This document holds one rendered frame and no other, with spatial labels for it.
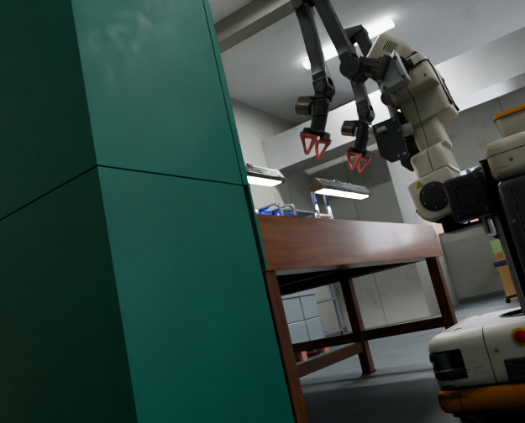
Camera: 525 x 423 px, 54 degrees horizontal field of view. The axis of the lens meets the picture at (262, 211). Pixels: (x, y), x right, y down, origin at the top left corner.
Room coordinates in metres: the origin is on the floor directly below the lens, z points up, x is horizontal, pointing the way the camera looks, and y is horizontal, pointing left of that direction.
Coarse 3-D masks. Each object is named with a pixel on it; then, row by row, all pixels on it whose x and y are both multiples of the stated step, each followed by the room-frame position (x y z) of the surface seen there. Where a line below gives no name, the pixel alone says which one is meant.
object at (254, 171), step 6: (246, 168) 2.13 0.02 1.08; (252, 168) 2.17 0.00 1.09; (258, 168) 2.22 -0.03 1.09; (264, 168) 2.27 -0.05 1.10; (252, 174) 2.13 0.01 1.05; (258, 174) 2.17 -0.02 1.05; (264, 174) 2.21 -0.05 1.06; (270, 174) 2.26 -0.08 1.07; (276, 174) 2.31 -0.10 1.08; (276, 180) 2.30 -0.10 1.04; (282, 180) 2.33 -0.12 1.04
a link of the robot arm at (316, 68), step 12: (300, 0) 1.76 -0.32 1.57; (300, 12) 1.79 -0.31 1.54; (312, 12) 1.81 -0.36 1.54; (300, 24) 1.81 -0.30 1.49; (312, 24) 1.79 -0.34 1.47; (312, 36) 1.79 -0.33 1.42; (312, 48) 1.79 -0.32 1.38; (312, 60) 1.80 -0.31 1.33; (324, 60) 1.80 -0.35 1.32; (312, 72) 1.80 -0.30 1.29; (324, 72) 1.78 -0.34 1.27; (312, 84) 1.80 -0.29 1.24; (324, 84) 1.78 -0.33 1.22; (324, 96) 1.80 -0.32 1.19
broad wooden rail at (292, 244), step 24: (264, 216) 1.63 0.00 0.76; (288, 216) 1.76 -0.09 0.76; (264, 240) 1.60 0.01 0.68; (288, 240) 1.72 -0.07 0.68; (312, 240) 1.85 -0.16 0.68; (336, 240) 2.00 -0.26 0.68; (360, 240) 2.18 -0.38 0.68; (384, 240) 2.39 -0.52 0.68; (408, 240) 2.66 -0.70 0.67; (432, 240) 2.97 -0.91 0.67; (288, 264) 1.69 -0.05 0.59; (312, 264) 1.82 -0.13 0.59; (336, 264) 1.97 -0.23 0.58; (360, 264) 2.25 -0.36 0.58
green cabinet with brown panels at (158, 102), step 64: (0, 0) 1.23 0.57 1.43; (64, 0) 1.08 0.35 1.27; (128, 0) 1.22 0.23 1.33; (192, 0) 1.46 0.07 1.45; (0, 64) 1.26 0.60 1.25; (64, 64) 1.10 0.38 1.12; (128, 64) 1.19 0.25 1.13; (192, 64) 1.40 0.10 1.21; (0, 128) 1.28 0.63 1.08; (64, 128) 1.12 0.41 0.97; (128, 128) 1.16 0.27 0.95; (192, 128) 1.35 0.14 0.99; (0, 192) 1.30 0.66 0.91
